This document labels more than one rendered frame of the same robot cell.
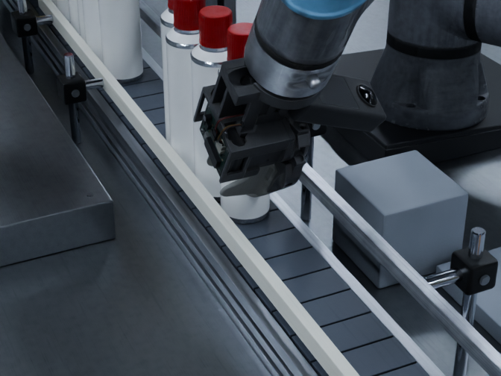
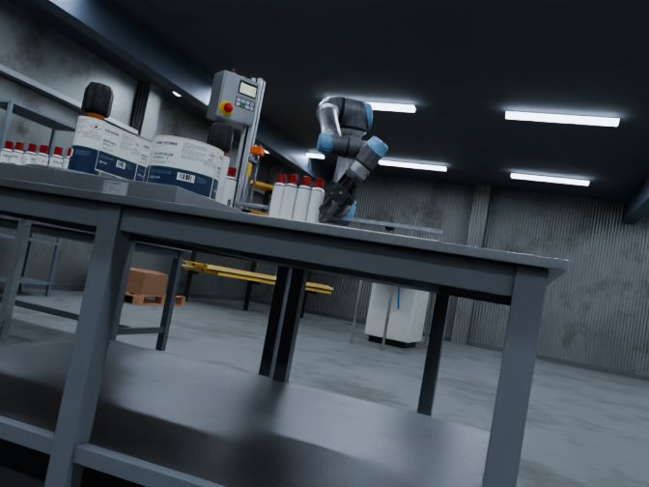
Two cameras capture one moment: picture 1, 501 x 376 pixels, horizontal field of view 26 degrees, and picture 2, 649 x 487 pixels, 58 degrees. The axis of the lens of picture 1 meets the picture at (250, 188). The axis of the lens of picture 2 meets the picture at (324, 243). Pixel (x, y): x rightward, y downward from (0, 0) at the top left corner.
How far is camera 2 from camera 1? 1.80 m
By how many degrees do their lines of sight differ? 57
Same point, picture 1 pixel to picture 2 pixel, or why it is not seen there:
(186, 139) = (289, 214)
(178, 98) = (290, 202)
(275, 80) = (361, 172)
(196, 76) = (303, 191)
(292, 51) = (370, 164)
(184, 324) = not seen: hidden behind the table
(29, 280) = not seen: hidden behind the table
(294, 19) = (374, 156)
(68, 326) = not seen: hidden behind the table
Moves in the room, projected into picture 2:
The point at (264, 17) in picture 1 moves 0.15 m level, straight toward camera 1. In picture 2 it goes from (364, 157) to (398, 156)
